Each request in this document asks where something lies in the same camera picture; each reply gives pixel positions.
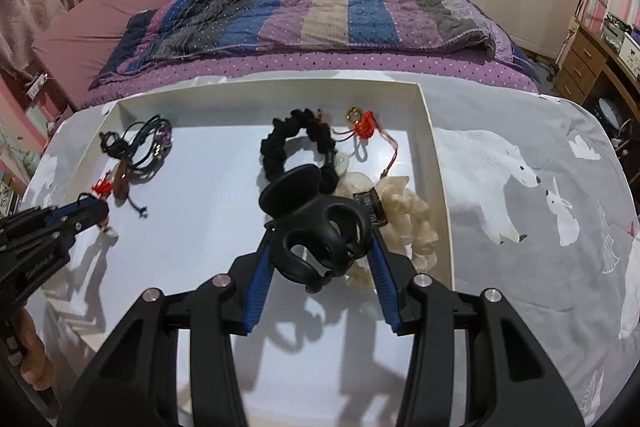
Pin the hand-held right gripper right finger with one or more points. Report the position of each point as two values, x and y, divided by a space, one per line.
385 287

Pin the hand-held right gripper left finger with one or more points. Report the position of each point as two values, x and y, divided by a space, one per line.
260 277

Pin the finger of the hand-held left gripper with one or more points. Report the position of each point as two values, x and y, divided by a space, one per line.
75 209
45 242

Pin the cream organza scrunchie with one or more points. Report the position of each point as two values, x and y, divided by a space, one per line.
410 217

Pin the black hair claw clip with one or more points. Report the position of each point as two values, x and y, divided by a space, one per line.
320 227

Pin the white shallow cardboard box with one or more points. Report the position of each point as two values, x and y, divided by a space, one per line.
200 217

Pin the black scrunchie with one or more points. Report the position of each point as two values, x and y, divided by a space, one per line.
272 142

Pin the red knot charm gold bell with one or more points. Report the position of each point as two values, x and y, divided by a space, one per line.
365 124

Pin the person's left hand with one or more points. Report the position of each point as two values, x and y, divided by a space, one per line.
35 347

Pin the white power strip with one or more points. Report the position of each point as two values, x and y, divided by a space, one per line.
36 87

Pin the pink mattress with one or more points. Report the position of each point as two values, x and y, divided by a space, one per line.
100 7

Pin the purple dotted bed sheet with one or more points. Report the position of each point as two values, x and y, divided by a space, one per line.
350 67

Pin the striped purple blue quilt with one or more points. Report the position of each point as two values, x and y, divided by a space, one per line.
325 7

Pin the wooden desk with drawers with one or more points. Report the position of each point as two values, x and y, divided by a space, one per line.
580 62

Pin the white box on desk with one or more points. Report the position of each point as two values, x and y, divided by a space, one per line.
625 47

